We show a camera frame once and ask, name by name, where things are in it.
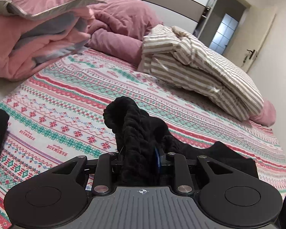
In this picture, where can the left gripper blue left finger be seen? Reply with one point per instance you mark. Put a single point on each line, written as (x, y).
(121, 157)

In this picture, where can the pink and grey folded blanket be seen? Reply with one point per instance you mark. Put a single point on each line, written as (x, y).
(36, 33)

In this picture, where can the mauve pink duvet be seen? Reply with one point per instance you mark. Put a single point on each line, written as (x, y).
(119, 27)

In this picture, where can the beige striped folded quilt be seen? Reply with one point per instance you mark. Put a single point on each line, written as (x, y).
(179, 58)

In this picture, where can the patterned bed sheet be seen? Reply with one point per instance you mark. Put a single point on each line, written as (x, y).
(57, 114)

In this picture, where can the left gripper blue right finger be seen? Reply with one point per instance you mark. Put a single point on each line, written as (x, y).
(159, 154)

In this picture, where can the black pants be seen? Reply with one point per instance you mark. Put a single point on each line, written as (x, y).
(140, 133)

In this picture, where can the cream bedroom door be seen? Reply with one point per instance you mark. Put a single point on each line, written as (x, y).
(250, 34)

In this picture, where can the black door handle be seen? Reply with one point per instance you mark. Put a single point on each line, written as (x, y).
(250, 54)

